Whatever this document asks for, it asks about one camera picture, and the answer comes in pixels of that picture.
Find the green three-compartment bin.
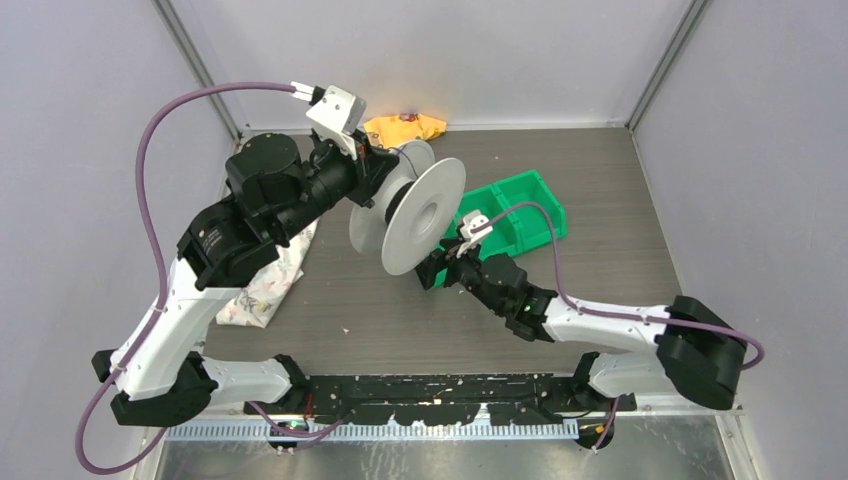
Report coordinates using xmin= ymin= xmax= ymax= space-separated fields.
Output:
xmin=445 ymin=170 xmax=568 ymax=258

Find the slotted metal rail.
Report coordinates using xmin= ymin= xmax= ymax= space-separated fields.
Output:
xmin=165 ymin=418 xmax=579 ymax=442

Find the yellow printed cloth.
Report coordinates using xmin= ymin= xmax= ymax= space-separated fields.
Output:
xmin=364 ymin=113 xmax=448 ymax=149

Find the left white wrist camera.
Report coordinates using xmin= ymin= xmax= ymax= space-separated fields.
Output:
xmin=290 ymin=82 xmax=367 ymax=160

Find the white floral cloth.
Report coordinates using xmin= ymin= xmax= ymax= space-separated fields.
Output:
xmin=215 ymin=220 xmax=319 ymax=329

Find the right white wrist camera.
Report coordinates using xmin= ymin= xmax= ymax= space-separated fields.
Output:
xmin=456 ymin=209 xmax=493 ymax=258

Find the clear plastic cable spool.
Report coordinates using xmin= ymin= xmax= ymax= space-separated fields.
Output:
xmin=349 ymin=140 xmax=466 ymax=276

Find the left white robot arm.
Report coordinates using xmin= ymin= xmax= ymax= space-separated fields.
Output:
xmin=92 ymin=131 xmax=399 ymax=427

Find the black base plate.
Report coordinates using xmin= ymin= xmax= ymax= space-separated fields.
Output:
xmin=260 ymin=373 xmax=611 ymax=426

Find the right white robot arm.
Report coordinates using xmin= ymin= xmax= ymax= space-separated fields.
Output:
xmin=415 ymin=250 xmax=749 ymax=411

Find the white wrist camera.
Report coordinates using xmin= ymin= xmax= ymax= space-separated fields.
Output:
xmin=456 ymin=209 xmax=493 ymax=258
xmin=290 ymin=82 xmax=367 ymax=160

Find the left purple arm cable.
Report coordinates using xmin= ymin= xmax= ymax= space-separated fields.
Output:
xmin=74 ymin=82 xmax=355 ymax=476

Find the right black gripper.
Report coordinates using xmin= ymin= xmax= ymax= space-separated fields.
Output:
xmin=411 ymin=234 xmax=507 ymax=315

